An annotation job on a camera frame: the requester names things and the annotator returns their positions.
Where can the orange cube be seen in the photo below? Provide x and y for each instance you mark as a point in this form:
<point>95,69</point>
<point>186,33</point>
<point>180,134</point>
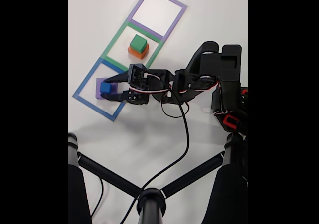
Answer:
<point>137,54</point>

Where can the small blue cube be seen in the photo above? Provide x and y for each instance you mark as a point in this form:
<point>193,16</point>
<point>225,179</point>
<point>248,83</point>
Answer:
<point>105,87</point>

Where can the green cube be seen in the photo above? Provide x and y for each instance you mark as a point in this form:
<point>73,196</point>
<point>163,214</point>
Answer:
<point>138,42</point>

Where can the purple square frame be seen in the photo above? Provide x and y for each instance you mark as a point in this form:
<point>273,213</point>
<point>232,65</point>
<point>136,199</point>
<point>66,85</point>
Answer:
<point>145,29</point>

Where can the large purple cube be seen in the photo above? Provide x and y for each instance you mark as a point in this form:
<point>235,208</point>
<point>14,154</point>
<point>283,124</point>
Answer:
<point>98,84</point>

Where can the green square frame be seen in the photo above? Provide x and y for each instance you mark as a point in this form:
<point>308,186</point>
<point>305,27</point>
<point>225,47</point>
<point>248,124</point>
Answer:
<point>115,39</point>

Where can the black tripod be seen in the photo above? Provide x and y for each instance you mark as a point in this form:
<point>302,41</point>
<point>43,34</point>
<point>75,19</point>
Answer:
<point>150,209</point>

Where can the red table clamp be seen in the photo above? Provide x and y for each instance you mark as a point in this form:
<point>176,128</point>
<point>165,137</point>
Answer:
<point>228,120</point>

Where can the blue square frame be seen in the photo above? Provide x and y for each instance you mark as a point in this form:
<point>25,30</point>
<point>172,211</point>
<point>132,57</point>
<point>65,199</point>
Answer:
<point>87,77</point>

